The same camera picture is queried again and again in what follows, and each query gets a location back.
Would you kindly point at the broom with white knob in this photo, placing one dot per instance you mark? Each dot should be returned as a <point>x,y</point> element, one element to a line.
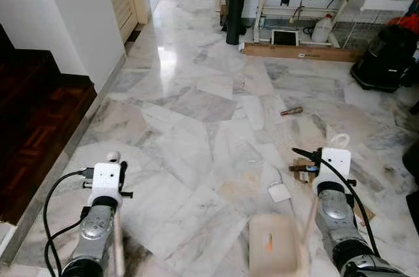
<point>113,156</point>

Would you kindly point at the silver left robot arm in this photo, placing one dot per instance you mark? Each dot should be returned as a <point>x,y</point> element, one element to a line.
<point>97,228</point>

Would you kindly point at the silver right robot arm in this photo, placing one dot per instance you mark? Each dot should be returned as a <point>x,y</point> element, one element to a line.
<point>335,215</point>

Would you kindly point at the small brown wooden piece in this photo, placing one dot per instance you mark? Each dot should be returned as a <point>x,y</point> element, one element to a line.
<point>292,111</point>

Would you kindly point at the white paper piece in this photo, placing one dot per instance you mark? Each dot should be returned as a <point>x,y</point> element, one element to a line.
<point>279,192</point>

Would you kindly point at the light brown cardboard piece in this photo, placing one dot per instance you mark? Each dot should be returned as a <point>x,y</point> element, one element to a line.
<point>365,213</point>

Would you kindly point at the long wooden plank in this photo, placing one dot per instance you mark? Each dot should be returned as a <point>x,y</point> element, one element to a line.
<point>294,52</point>

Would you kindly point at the dark wooden staircase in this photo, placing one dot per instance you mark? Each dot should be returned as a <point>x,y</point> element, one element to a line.
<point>33,126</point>

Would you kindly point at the white-framed black panel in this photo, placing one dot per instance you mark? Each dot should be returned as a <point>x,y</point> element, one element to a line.
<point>285,38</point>

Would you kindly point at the white plastic jug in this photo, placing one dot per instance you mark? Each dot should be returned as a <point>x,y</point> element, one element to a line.
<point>322,30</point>

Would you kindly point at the black vacuum cleaner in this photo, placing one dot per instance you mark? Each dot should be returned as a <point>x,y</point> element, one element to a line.
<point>386,57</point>

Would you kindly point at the wooden sewing machine table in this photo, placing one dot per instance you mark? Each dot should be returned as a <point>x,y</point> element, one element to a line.
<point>262,2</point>

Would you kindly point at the black rolled mat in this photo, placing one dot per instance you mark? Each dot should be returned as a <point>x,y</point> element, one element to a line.
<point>236,8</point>

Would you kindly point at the red cloth heap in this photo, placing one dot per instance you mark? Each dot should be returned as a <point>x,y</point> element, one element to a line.
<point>407,23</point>

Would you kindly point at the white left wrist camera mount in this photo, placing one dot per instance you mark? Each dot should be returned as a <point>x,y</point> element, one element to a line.
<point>105,179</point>

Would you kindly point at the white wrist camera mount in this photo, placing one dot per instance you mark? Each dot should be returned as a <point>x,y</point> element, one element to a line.
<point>105,179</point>
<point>336,166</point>

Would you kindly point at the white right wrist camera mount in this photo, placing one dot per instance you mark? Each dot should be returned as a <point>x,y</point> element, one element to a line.
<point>336,166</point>

